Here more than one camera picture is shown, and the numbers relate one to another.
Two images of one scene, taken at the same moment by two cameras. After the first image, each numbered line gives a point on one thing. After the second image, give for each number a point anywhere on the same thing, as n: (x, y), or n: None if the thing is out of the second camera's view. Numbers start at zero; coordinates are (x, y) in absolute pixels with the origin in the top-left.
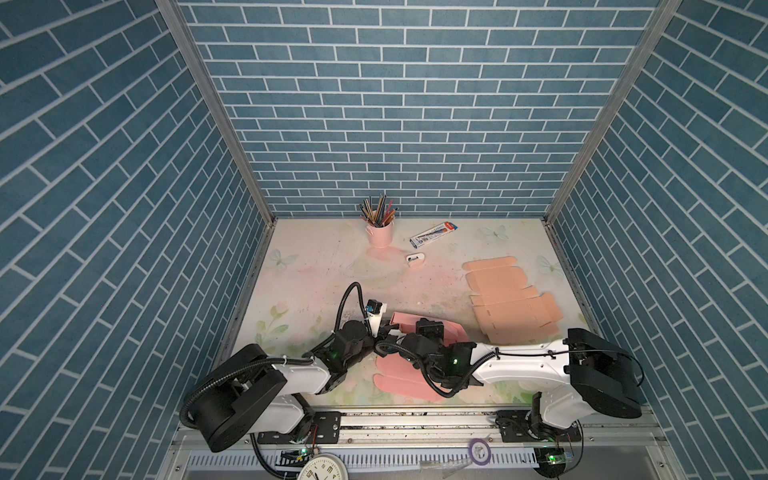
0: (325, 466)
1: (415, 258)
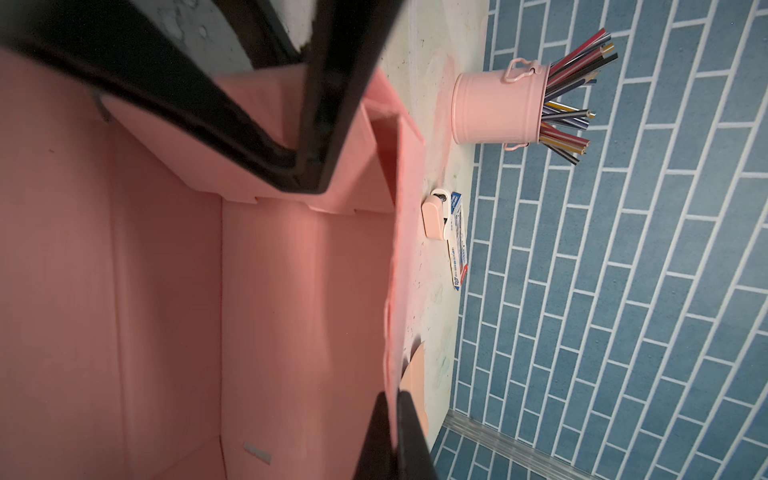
0: None
1: (435, 212)
